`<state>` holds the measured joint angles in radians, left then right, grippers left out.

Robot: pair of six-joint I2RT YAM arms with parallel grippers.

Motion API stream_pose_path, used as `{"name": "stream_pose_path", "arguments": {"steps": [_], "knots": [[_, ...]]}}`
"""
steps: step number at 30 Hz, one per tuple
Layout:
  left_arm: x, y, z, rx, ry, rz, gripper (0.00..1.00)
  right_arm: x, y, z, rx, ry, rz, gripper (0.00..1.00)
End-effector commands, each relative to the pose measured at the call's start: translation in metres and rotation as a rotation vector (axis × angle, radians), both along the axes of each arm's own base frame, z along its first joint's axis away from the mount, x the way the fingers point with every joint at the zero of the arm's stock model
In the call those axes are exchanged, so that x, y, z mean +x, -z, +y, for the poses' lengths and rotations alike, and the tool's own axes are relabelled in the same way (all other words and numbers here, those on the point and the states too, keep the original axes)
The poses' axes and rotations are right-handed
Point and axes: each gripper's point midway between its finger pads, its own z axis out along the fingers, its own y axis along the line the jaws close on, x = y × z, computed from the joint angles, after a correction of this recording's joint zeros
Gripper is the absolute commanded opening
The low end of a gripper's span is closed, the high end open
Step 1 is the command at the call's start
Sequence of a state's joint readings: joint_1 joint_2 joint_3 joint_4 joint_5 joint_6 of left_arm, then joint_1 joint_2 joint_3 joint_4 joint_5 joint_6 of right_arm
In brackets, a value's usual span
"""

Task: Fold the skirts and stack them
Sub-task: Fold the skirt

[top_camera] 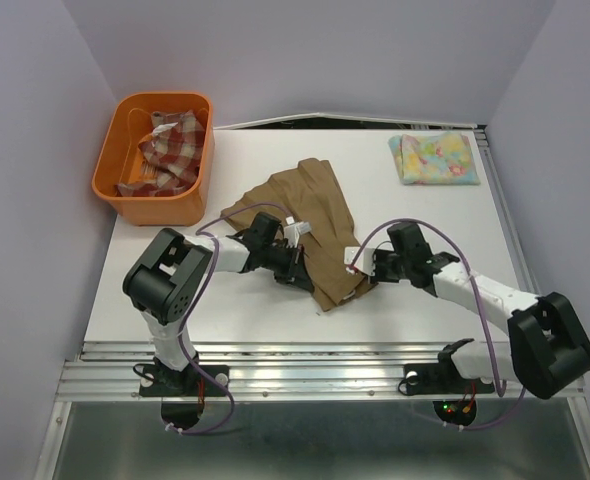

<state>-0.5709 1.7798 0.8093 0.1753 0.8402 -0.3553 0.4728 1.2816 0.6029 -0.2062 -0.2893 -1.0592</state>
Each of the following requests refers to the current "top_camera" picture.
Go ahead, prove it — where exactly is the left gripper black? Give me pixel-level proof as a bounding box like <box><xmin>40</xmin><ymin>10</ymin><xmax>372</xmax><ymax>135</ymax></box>
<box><xmin>260</xmin><ymin>242</ymin><xmax>313</xmax><ymax>291</ymax></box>

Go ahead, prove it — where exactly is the khaki brown skirt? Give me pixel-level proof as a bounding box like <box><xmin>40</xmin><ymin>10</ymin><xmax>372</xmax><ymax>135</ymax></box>
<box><xmin>221</xmin><ymin>158</ymin><xmax>372</xmax><ymax>312</ymax></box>

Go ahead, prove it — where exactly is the pastel floral skirt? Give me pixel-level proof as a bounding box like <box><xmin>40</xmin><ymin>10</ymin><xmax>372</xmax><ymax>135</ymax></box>
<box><xmin>388</xmin><ymin>132</ymin><xmax>480</xmax><ymax>185</ymax></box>

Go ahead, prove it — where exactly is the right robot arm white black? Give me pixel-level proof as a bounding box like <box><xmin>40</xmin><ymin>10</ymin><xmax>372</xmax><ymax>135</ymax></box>
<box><xmin>345</xmin><ymin>221</ymin><xmax>590</xmax><ymax>399</ymax></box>

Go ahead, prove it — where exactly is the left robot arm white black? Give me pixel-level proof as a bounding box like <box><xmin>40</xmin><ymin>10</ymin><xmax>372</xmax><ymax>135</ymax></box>
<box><xmin>122</xmin><ymin>212</ymin><xmax>315</xmax><ymax>394</ymax></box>

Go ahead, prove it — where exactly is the white patterned garment in basket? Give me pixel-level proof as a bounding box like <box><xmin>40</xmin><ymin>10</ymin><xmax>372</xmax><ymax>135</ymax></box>
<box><xmin>116</xmin><ymin>109</ymin><xmax>206</xmax><ymax>197</ymax></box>

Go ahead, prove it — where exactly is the orange plastic basket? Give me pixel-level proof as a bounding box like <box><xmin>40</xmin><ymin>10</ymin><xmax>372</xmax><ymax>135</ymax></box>
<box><xmin>92</xmin><ymin>92</ymin><xmax>214</xmax><ymax>226</ymax></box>

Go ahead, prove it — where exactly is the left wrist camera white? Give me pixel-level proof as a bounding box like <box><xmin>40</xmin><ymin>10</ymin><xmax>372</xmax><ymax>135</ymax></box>
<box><xmin>283</xmin><ymin>217</ymin><xmax>311</xmax><ymax>246</ymax></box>

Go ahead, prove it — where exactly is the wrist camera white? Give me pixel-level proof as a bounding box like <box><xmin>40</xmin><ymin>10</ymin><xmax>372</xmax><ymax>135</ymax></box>
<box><xmin>344</xmin><ymin>246</ymin><xmax>376</xmax><ymax>277</ymax></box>
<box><xmin>283</xmin><ymin>217</ymin><xmax>311</xmax><ymax>246</ymax></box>

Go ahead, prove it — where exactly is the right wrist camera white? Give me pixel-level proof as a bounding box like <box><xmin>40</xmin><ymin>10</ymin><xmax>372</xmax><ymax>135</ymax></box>
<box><xmin>344</xmin><ymin>246</ymin><xmax>376</xmax><ymax>277</ymax></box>

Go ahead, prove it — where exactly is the aluminium right side rail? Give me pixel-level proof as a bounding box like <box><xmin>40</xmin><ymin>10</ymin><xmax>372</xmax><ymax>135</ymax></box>
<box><xmin>473</xmin><ymin>125</ymin><xmax>541</xmax><ymax>293</ymax></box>

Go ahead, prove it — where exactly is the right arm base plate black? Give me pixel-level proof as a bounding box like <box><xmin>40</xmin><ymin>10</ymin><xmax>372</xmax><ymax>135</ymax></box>
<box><xmin>397</xmin><ymin>363</ymin><xmax>495</xmax><ymax>396</ymax></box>

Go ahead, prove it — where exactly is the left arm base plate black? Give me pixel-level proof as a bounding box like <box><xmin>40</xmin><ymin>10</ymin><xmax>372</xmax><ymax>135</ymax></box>
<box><xmin>133</xmin><ymin>363</ymin><xmax>225</xmax><ymax>398</ymax></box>

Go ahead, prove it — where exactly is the aluminium front rail frame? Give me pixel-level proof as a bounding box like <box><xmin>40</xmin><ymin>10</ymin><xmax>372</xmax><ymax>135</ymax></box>
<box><xmin>54</xmin><ymin>339</ymin><xmax>587</xmax><ymax>401</ymax></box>

